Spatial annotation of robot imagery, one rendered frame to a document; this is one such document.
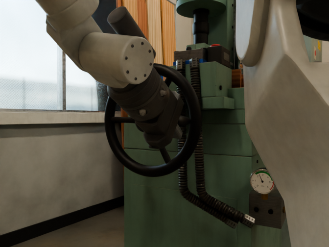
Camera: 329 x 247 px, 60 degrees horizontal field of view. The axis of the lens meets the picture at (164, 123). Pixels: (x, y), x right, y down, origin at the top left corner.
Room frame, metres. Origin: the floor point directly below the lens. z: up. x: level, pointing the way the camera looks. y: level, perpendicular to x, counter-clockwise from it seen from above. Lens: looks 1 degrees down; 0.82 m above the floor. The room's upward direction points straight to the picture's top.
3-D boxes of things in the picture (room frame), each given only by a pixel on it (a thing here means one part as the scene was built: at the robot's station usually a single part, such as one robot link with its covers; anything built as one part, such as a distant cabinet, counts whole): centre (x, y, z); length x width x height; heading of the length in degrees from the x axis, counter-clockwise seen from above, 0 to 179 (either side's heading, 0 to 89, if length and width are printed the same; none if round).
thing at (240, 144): (1.13, -0.19, 0.76); 0.57 x 0.45 x 0.09; 150
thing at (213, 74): (0.82, -0.10, 0.91); 0.15 x 0.14 x 0.09; 60
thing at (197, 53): (0.81, -0.11, 0.99); 0.13 x 0.11 x 0.06; 60
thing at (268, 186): (0.71, -0.25, 0.65); 0.06 x 0.04 x 0.08; 60
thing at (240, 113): (0.97, -0.10, 0.82); 0.40 x 0.21 x 0.04; 60
